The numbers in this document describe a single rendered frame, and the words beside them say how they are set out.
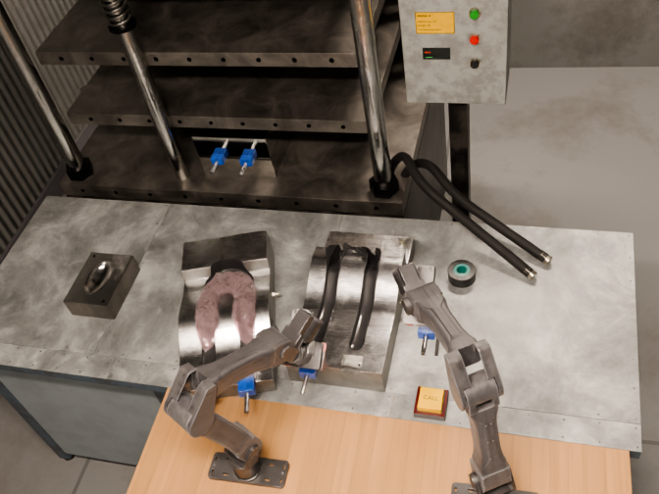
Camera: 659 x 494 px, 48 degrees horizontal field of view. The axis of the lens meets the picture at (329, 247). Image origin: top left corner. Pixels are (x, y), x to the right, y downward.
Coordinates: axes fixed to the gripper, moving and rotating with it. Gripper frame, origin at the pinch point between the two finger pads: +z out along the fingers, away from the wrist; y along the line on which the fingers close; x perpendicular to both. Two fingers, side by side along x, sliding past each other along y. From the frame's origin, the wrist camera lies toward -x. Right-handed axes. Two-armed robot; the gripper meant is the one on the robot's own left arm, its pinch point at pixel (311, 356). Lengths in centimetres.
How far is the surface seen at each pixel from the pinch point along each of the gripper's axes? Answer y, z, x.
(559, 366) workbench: -62, 16, -6
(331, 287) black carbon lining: 0.1, 12.7, -20.0
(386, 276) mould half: -15.1, 12.5, -24.3
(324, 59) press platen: 10, 8, -87
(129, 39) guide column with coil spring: 69, -2, -88
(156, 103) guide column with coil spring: 69, 19, -76
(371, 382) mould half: -15.5, 5.2, 4.8
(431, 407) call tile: -31.9, 3.3, 8.9
